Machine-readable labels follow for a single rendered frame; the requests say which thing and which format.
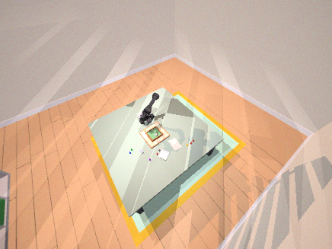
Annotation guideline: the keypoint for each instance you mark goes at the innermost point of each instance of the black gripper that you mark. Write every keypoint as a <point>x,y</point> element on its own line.
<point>151,115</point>

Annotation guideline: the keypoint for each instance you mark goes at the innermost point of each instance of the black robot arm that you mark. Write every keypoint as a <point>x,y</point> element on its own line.
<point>147,109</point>

